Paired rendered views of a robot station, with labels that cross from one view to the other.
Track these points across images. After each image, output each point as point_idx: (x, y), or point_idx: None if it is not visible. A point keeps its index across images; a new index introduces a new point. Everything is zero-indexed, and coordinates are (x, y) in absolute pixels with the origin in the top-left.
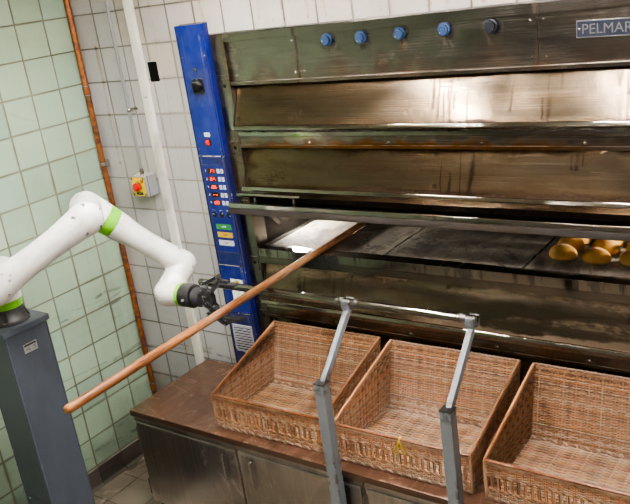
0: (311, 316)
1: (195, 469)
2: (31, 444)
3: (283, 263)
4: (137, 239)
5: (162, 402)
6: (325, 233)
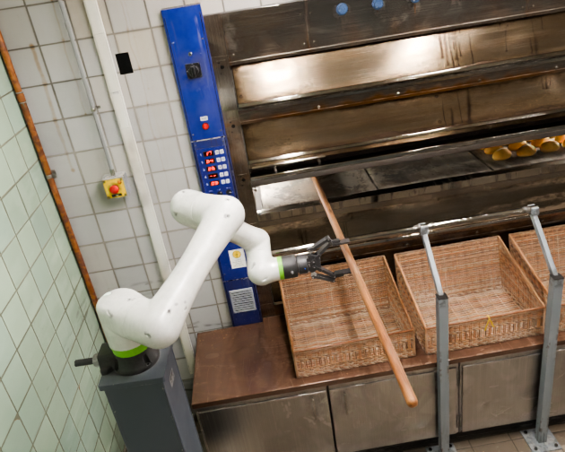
0: None
1: (274, 426)
2: None
3: (285, 221)
4: None
5: (214, 384)
6: (292, 189)
